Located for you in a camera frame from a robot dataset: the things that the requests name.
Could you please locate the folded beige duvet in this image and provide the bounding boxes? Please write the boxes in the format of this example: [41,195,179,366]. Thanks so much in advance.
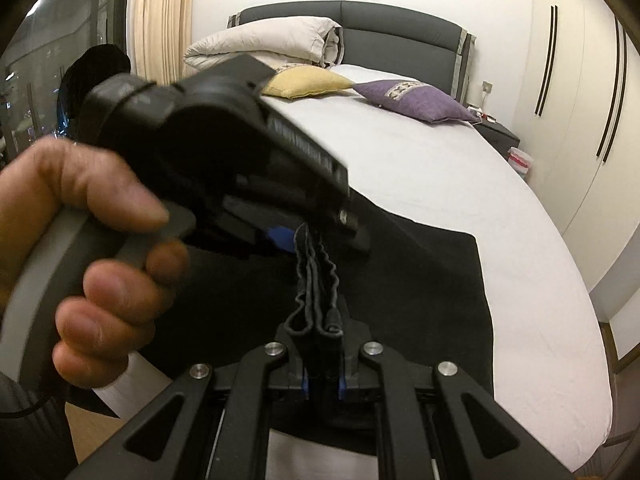
[184,16,345,73]

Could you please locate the white wardrobe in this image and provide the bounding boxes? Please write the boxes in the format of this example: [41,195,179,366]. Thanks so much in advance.
[512,0,640,321]

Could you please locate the black pants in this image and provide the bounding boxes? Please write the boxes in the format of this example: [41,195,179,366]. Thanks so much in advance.
[100,195,496,411]

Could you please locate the person's left hand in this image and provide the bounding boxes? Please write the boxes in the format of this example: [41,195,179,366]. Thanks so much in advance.
[0,137,191,392]

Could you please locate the purple cushion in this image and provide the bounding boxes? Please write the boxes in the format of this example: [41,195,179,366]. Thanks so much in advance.
[352,79,480,124]

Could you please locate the white pillow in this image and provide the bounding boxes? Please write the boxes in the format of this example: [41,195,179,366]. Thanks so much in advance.
[330,62,426,86]

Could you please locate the glass window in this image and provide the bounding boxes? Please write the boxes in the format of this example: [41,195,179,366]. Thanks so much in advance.
[0,0,131,161]

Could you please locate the yellow cushion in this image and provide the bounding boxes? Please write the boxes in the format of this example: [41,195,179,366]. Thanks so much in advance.
[261,64,355,99]

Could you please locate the grey padded headboard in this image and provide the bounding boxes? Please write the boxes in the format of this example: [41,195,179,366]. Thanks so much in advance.
[227,0,477,101]

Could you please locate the dark grey nightstand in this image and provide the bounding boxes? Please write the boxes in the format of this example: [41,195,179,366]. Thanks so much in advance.
[467,105,521,151]

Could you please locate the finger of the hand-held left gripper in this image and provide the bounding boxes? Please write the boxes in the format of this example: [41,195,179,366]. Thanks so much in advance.
[336,204,372,254]
[220,197,302,261]

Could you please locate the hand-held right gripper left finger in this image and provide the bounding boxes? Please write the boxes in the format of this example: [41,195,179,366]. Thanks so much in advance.
[65,324,313,480]

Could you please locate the white sheeted bed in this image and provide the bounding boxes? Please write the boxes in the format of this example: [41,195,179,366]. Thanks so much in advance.
[90,62,613,471]

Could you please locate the black wardrobe handle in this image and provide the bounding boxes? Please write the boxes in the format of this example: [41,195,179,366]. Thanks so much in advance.
[534,6,558,116]
[601,22,628,163]
[595,15,622,157]

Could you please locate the white striped bucket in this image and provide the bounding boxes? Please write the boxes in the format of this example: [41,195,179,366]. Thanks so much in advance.
[507,146,533,178]

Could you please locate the cream curtain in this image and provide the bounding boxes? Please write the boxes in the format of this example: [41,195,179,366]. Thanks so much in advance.
[127,0,198,83]

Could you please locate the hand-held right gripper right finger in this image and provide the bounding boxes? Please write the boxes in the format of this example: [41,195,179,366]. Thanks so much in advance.
[327,320,576,480]

